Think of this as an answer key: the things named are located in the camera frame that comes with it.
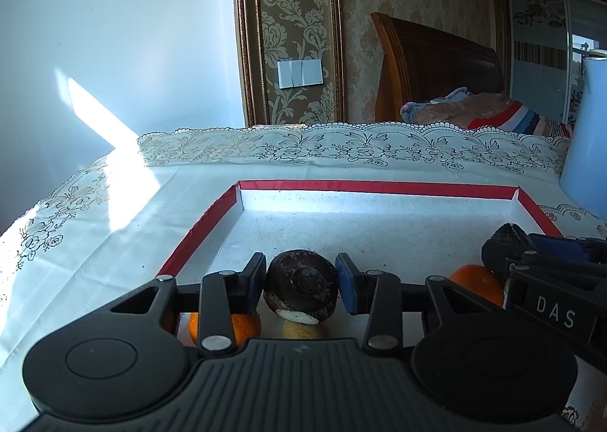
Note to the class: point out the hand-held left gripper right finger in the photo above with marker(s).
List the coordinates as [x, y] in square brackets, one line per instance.
[348, 282]

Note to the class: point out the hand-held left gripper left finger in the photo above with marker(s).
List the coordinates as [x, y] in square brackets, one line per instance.
[256, 280]

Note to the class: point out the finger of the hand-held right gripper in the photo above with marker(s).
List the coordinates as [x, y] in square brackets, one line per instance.
[498, 256]
[552, 244]

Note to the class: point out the red shallow cardboard tray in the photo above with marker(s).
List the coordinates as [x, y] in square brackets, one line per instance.
[379, 232]

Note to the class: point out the large orange tangerine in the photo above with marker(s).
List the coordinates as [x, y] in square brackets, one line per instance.
[474, 282]

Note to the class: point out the small orange tangerine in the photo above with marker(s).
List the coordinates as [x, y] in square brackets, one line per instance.
[245, 325]

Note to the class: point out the light blue electric kettle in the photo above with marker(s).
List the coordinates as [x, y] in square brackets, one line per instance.
[590, 138]

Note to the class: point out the striped pillow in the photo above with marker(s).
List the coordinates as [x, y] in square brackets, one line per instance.
[526, 121]

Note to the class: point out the white floral lace tablecloth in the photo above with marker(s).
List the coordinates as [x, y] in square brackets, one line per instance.
[118, 232]

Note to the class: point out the floral blanket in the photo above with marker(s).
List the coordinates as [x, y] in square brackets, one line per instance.
[441, 111]

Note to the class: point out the brown wooden headboard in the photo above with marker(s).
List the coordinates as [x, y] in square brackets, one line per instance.
[436, 66]

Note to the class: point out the wardrobe with sliding doors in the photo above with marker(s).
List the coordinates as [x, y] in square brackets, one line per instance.
[540, 33]

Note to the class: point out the framed floral wallpaper panel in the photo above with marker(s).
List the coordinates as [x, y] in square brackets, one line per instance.
[291, 14]

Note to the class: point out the white wall switch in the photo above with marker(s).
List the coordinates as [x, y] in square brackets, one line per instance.
[300, 73]

